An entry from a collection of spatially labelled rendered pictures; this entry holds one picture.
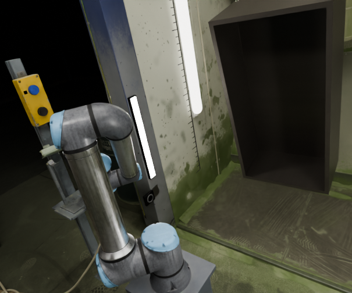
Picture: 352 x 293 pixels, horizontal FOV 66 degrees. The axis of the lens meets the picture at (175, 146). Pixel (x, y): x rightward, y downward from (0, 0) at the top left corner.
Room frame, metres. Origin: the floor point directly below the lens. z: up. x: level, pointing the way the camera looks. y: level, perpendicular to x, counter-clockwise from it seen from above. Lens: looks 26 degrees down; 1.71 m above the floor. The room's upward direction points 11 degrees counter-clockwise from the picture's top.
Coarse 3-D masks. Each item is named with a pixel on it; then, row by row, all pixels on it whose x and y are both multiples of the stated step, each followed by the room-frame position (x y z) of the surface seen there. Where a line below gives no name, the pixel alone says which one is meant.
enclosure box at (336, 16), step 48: (288, 0) 1.46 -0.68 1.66; (336, 0) 1.28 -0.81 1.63; (240, 48) 1.90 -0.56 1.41; (288, 48) 1.72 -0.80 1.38; (336, 48) 1.34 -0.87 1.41; (240, 96) 1.85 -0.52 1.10; (288, 96) 1.78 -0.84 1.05; (336, 96) 1.42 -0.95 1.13; (240, 144) 1.79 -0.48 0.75; (288, 144) 1.86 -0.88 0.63; (336, 144) 1.53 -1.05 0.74
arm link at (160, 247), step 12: (156, 228) 0.90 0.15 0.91; (168, 228) 0.89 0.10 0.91; (144, 240) 0.84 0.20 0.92; (156, 240) 0.83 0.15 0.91; (168, 240) 0.82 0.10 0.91; (144, 252) 0.81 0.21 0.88; (156, 252) 0.80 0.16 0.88; (168, 252) 0.80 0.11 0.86; (180, 252) 0.85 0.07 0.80; (144, 264) 0.78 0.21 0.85; (156, 264) 0.79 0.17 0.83; (168, 264) 0.79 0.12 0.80; (180, 264) 0.83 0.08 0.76
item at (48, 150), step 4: (48, 144) 1.44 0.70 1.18; (48, 148) 1.41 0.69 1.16; (52, 148) 1.42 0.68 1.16; (40, 152) 1.39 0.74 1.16; (44, 152) 1.39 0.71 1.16; (48, 152) 1.40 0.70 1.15; (52, 152) 1.41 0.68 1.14; (56, 152) 1.42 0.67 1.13; (60, 152) 1.47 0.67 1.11; (44, 156) 1.38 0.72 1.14; (64, 156) 1.44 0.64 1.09; (68, 164) 1.42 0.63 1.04
